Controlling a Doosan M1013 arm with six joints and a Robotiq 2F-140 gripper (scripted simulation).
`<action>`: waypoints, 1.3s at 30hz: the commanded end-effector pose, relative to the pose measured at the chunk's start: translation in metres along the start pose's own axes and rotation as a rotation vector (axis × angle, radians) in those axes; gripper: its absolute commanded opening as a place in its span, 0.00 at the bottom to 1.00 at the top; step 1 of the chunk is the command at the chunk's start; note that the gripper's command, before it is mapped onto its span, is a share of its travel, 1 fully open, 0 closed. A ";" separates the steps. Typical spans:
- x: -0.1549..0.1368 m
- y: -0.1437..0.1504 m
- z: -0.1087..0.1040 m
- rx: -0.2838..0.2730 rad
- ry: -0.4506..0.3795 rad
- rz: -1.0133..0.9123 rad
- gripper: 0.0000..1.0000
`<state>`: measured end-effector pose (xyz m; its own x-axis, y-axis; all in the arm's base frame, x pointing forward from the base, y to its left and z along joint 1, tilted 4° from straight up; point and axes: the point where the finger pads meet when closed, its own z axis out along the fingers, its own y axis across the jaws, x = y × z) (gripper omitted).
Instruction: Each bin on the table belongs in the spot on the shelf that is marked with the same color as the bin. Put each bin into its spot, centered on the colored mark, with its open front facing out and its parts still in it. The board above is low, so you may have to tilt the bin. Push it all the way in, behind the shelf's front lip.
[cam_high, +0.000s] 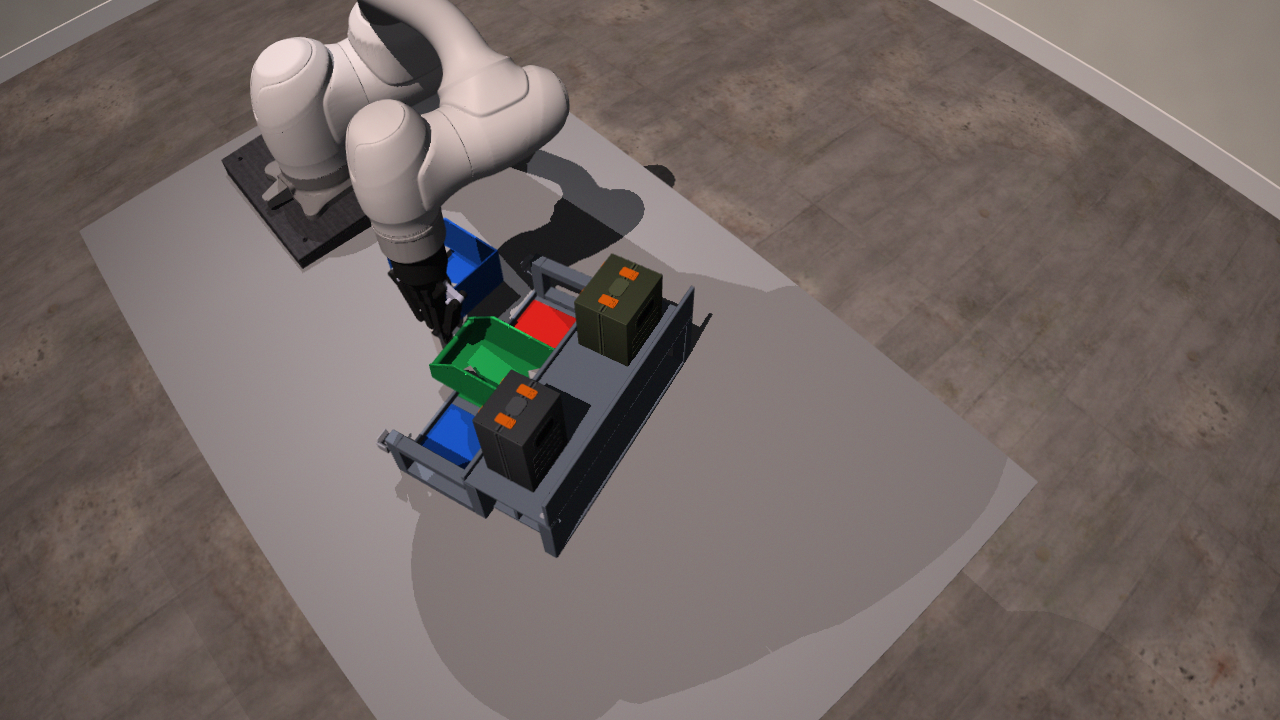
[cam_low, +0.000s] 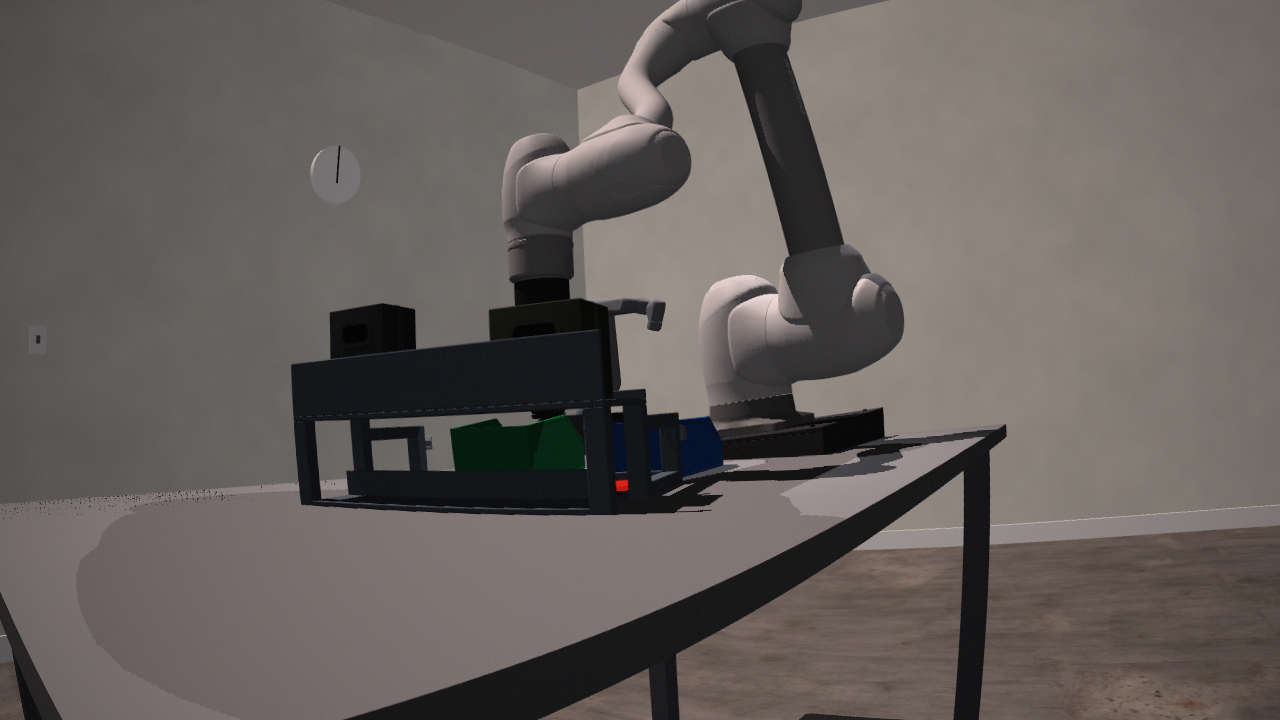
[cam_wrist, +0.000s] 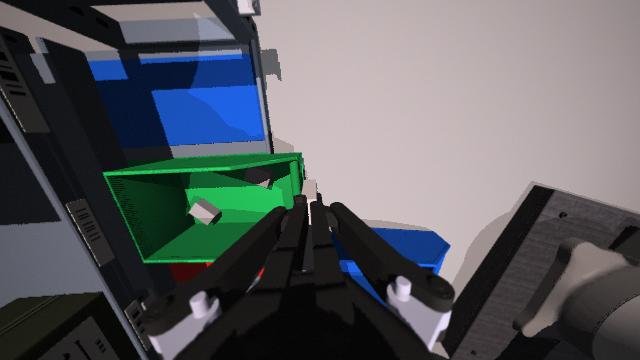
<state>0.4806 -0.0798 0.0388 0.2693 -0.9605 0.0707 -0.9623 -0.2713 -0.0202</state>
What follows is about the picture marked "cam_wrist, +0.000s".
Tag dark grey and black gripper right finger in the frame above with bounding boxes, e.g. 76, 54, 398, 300
308, 179, 455, 352

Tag black case with orange latches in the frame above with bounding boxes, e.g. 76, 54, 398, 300
0, 116, 15, 144

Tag olive green tool case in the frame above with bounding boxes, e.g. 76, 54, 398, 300
0, 292, 140, 360

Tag blue bin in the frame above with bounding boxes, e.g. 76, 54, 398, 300
331, 227, 451, 307

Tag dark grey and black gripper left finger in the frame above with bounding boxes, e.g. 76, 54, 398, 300
140, 180, 310, 360

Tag black metal shelf rack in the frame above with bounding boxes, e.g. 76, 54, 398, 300
0, 0, 274, 360

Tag green bin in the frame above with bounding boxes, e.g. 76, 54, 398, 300
101, 153, 304, 263

